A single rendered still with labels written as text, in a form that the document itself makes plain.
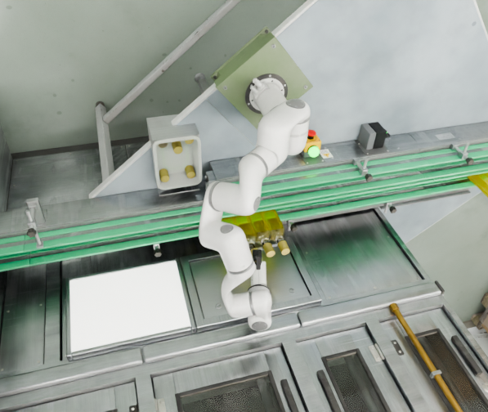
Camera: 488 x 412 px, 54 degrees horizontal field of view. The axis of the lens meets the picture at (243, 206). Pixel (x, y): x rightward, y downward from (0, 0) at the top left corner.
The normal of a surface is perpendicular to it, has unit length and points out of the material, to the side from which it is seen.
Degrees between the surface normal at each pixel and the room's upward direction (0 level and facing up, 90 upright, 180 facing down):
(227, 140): 0
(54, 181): 90
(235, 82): 1
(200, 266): 90
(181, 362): 90
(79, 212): 90
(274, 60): 1
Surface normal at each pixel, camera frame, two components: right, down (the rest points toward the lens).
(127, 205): 0.03, -0.75
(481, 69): 0.27, 0.65
